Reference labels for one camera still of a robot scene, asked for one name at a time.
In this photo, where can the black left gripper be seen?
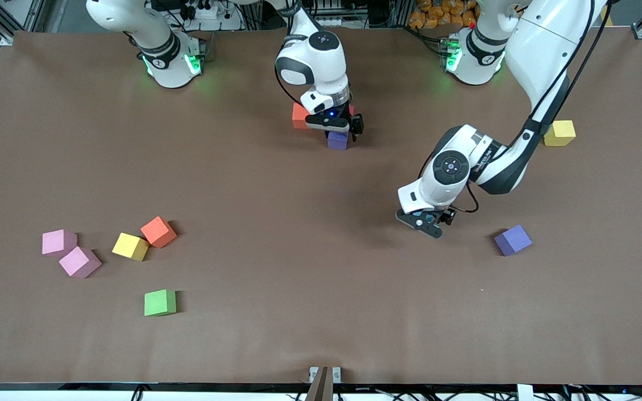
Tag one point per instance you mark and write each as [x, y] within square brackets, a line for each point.
[444, 215]

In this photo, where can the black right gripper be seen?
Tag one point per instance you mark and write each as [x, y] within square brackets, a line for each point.
[352, 122]

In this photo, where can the purple foam cube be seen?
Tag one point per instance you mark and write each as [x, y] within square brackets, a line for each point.
[337, 142]
[513, 239]

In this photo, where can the orange foam cube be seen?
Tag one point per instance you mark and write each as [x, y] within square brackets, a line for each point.
[158, 231]
[300, 116]

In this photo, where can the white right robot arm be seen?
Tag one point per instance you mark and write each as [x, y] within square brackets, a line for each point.
[321, 64]

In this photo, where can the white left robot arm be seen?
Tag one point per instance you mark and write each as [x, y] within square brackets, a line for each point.
[544, 44]

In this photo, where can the orange yellow bag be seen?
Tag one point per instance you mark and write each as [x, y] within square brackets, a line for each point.
[438, 14]

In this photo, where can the yellow foam cube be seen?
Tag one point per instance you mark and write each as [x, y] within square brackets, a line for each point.
[560, 132]
[130, 246]

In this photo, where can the white power strip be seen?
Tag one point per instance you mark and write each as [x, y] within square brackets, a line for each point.
[207, 12]

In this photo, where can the white label tag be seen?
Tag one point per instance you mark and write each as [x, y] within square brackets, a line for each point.
[524, 393]

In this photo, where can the brown pointed bar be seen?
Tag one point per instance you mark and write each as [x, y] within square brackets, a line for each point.
[321, 390]

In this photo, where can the green foam cube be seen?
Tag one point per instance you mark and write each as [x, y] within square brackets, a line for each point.
[160, 302]

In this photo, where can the pink foam cube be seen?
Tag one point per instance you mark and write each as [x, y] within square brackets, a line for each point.
[79, 262]
[59, 242]

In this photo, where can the white table edge bracket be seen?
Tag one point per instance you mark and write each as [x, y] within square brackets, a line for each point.
[312, 371]

